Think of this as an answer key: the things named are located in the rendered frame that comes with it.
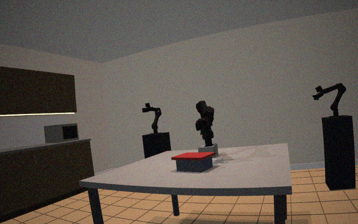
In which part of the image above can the red box lid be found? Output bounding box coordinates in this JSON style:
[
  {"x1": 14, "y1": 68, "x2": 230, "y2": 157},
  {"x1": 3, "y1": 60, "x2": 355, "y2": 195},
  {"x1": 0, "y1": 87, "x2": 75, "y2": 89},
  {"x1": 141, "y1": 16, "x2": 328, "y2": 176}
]
[{"x1": 171, "y1": 152, "x2": 216, "y2": 161}]

